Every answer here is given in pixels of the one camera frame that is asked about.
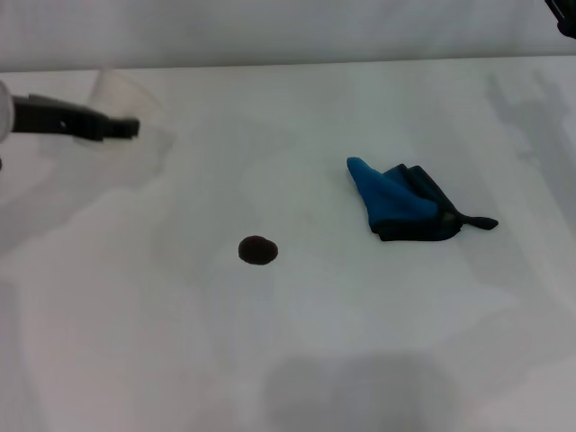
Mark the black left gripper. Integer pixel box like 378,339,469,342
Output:
13,93,141,143

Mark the white paper cup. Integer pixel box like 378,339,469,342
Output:
87,67,175,181

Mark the black water stain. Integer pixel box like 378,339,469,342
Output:
237,234,280,266

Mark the blue microfibre rag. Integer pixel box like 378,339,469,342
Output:
346,156,500,243

